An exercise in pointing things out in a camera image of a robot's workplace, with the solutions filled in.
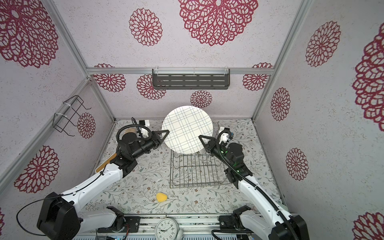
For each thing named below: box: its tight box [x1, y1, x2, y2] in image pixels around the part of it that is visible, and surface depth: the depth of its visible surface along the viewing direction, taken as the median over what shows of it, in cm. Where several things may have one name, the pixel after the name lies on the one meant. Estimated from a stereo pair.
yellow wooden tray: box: [95, 153, 117, 173], surface depth 91 cm
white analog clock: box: [155, 217, 180, 240], surface depth 70 cm
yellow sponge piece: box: [156, 192, 168, 202], surface depth 83 cm
